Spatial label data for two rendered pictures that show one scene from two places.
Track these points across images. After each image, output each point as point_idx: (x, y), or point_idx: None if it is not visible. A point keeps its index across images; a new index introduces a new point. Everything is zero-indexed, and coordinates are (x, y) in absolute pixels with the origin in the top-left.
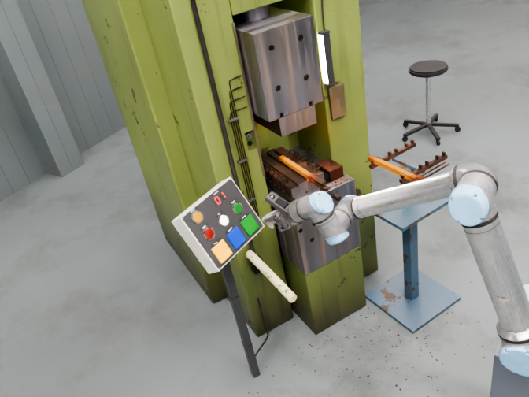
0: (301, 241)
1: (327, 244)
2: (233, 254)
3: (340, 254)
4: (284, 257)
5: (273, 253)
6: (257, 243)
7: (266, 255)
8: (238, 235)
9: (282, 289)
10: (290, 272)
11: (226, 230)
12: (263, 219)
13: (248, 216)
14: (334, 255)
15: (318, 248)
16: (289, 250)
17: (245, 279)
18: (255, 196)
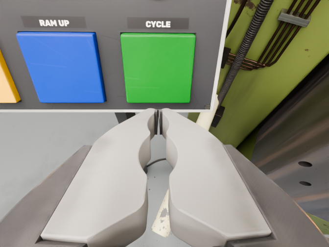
0: (285, 171)
1: (318, 202)
2: (25, 105)
3: (317, 216)
4: (255, 134)
5: (246, 122)
6: (235, 97)
7: (234, 116)
8: (73, 69)
9: (165, 201)
10: (245, 151)
11: (31, 12)
12: (104, 134)
13: (176, 36)
14: (308, 209)
15: (298, 193)
16: (263, 141)
17: (191, 112)
18: (309, 17)
